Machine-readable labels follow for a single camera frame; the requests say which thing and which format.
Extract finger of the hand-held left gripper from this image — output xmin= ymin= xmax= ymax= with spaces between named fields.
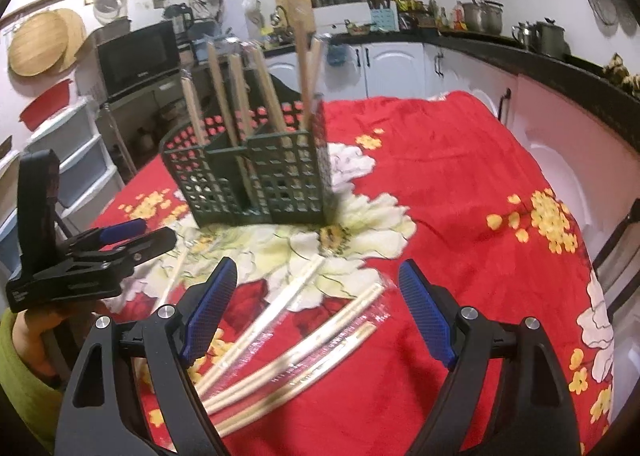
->
xmin=65 ymin=227 xmax=178 ymax=287
xmin=62 ymin=218 xmax=148 ymax=257

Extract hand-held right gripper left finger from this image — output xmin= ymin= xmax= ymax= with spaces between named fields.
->
xmin=54 ymin=256 xmax=238 ymax=456

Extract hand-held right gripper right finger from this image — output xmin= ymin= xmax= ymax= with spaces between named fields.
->
xmin=397 ymin=258 xmax=583 ymax=456

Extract pile of chopsticks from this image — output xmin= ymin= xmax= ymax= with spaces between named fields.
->
xmin=150 ymin=246 xmax=388 ymax=437

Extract wooden chopstick pair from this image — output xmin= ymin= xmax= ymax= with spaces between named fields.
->
xmin=206 ymin=43 xmax=241 ymax=147
xmin=180 ymin=76 xmax=208 ymax=147
xmin=248 ymin=46 xmax=291 ymax=137
xmin=307 ymin=37 xmax=323 ymax=102
xmin=229 ymin=53 xmax=256 ymax=137

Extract black perforated utensil holder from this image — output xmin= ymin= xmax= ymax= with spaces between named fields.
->
xmin=160 ymin=98 xmax=333 ymax=228

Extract person's left hand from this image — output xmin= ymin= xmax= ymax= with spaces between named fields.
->
xmin=10 ymin=300 xmax=115 ymax=379

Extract white plastic drawer unit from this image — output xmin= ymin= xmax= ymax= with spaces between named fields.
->
xmin=25 ymin=98 xmax=123 ymax=232
xmin=0 ymin=151 xmax=31 ymax=282

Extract red plastic basin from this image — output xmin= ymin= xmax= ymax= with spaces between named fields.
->
xmin=19 ymin=80 xmax=73 ymax=132

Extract metal shelf table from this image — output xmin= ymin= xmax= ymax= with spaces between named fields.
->
xmin=95 ymin=71 xmax=201 ymax=177

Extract red floral blanket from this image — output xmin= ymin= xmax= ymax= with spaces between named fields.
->
xmin=90 ymin=90 xmax=615 ymax=456

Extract black microwave oven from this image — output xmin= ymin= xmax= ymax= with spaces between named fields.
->
xmin=95 ymin=21 xmax=181 ymax=99

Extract round bamboo tray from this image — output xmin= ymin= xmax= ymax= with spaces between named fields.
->
xmin=7 ymin=11 xmax=68 ymax=78

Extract round wooden board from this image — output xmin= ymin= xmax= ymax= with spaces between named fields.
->
xmin=52 ymin=8 xmax=87 ymax=72

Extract pink lower cabinets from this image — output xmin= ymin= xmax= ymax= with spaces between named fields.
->
xmin=500 ymin=73 xmax=640 ymax=387

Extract black electric kettle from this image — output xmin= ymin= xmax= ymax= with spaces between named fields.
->
xmin=164 ymin=3 xmax=196 ymax=37

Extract glass pot lid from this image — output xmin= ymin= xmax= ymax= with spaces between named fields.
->
xmin=94 ymin=0 xmax=128 ymax=23

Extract white lower cabinets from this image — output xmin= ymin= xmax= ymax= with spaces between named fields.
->
xmin=265 ymin=41 xmax=501 ymax=102

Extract blue plastic bag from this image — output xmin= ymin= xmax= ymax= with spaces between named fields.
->
xmin=325 ymin=42 xmax=351 ymax=68

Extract black kitchen countertop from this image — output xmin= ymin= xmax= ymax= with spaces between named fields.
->
xmin=262 ymin=28 xmax=640 ymax=157

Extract wooden cutting board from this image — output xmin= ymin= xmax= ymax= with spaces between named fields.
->
xmin=275 ymin=0 xmax=315 ymax=34

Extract small steel kettle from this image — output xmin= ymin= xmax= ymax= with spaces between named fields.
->
xmin=511 ymin=22 xmax=537 ymax=49

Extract white knife holder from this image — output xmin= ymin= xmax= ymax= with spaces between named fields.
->
xmin=370 ymin=7 xmax=399 ymax=32

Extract condiment bottles cluster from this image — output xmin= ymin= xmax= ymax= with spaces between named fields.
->
xmin=430 ymin=0 xmax=463 ymax=32

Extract white storage box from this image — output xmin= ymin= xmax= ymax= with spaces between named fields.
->
xmin=312 ymin=3 xmax=371 ymax=34

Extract open steel pot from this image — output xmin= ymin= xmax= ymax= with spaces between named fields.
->
xmin=461 ymin=1 xmax=487 ymax=33

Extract lidded steel canister pot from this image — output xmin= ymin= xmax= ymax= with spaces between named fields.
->
xmin=535 ymin=18 xmax=571 ymax=61

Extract lidded steel cooking pot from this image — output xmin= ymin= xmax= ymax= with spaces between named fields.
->
xmin=482 ymin=0 xmax=504 ymax=34

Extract brown dried food pile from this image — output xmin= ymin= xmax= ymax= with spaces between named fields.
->
xmin=602 ymin=53 xmax=640 ymax=97

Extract wooden wall shelf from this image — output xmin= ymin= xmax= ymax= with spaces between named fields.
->
xmin=0 ymin=0 xmax=88 ymax=27

